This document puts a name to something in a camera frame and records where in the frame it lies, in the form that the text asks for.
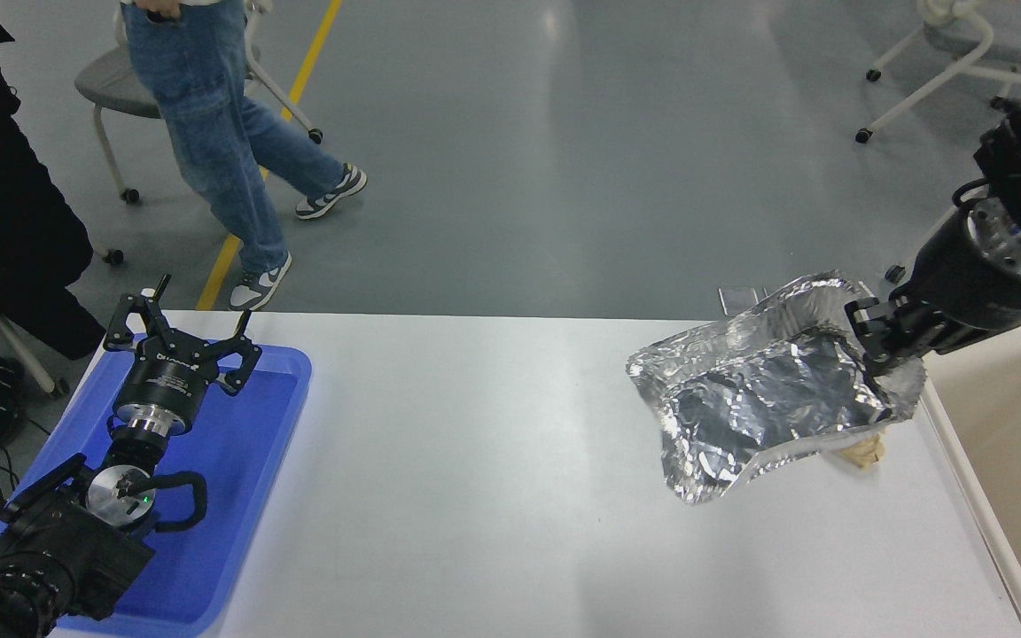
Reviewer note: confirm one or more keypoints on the seated person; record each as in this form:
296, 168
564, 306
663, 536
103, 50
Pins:
5, 195

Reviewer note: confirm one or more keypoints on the blue plastic tray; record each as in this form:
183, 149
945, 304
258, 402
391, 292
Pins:
245, 461

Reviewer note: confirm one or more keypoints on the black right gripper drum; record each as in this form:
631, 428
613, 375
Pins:
962, 283

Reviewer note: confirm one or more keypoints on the large pale bin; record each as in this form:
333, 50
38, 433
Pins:
1020, 461

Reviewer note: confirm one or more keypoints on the person's hand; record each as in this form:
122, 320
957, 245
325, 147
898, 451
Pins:
159, 11

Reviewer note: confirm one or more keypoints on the crumpled tan paper ball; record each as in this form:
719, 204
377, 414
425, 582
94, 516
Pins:
865, 452

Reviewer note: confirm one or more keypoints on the silver foil tray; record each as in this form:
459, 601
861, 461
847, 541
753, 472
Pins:
759, 399

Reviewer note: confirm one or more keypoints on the walking person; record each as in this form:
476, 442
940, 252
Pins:
209, 115

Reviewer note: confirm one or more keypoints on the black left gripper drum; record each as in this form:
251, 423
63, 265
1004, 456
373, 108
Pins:
163, 381

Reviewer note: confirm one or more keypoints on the clear floor plate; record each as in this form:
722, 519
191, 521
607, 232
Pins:
738, 298

